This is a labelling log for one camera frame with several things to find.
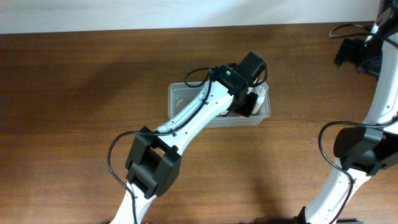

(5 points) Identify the white spray bottle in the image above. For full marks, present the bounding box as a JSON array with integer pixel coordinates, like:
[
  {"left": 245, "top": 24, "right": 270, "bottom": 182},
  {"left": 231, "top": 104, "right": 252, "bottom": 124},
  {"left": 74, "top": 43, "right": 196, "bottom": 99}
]
[{"left": 252, "top": 83, "right": 269, "bottom": 114}]

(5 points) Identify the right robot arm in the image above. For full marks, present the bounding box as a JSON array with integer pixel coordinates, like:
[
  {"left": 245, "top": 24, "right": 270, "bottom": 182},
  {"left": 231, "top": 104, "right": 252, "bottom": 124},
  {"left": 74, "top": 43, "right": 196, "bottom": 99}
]
[{"left": 292, "top": 0, "right": 397, "bottom": 223}]

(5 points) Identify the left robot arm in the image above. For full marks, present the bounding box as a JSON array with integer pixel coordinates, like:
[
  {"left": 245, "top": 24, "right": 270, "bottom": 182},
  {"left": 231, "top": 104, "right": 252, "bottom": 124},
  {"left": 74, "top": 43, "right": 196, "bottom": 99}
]
[{"left": 110, "top": 52, "right": 267, "bottom": 223}]

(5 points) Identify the clear plastic container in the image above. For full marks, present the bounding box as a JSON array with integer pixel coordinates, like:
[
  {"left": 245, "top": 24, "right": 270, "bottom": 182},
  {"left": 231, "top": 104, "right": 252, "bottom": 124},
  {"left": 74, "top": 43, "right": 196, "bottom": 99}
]
[{"left": 168, "top": 82, "right": 271, "bottom": 128}]

